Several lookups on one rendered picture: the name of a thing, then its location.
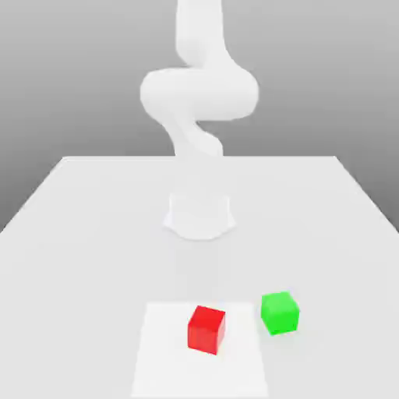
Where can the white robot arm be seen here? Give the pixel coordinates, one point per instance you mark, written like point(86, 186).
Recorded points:
point(199, 93)

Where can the small red cube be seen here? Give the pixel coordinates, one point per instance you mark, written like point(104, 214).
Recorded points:
point(205, 330)

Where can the small green cube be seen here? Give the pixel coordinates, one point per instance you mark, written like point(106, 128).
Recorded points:
point(279, 313)

